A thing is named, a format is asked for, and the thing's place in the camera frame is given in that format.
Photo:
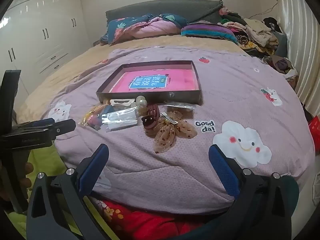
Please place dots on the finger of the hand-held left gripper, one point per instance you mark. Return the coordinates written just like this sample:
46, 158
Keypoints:
62, 127
42, 123

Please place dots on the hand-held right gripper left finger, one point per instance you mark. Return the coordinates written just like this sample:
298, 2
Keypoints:
93, 166

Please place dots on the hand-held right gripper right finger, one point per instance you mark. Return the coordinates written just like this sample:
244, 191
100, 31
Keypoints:
222, 167

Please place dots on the pink fuzzy hair clip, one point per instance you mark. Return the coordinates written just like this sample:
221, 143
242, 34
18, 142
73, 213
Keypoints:
94, 123

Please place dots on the dark red claw clip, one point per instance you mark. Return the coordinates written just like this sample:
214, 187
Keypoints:
150, 123

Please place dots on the small clear plastic packet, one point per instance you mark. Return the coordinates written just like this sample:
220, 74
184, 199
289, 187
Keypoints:
180, 105

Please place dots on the pearl flower hair clip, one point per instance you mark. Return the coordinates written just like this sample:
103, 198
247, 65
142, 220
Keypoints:
143, 103

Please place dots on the shallow dark cardboard box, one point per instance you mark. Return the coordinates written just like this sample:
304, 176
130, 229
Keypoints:
150, 97

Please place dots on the person's left hand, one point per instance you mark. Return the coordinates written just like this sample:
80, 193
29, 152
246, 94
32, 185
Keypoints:
27, 171

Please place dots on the green cloth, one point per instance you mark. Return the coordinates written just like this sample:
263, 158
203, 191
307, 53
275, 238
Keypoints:
47, 160

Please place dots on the large clear plastic bag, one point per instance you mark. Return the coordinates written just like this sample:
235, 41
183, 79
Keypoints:
120, 122

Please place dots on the beige bedsheet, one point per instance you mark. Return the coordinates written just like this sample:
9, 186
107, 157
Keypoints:
75, 67

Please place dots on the brown tulle bow hair clip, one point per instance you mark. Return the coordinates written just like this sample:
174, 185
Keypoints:
165, 135

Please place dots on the purple printed blanket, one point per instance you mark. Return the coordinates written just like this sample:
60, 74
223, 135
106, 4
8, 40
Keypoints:
237, 100

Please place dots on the pink book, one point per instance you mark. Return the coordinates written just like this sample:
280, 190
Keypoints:
120, 82

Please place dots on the red floral cloth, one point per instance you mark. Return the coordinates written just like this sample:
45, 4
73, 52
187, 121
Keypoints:
150, 225

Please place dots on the white wardrobe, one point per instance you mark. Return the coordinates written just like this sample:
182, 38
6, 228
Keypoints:
50, 17

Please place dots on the blue and pink floral quilt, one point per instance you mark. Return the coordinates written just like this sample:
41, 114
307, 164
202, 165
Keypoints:
150, 26

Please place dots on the grey cushion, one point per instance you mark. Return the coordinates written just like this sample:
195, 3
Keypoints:
281, 43

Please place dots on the striped pillow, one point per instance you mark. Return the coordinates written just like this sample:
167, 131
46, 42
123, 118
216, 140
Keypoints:
207, 31

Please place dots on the pile of clothes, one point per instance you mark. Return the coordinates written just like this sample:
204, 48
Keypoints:
260, 33

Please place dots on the grey headboard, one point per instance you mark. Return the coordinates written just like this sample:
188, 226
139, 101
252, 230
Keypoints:
162, 7

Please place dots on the white curtain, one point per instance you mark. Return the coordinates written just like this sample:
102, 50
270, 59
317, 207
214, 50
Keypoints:
297, 30

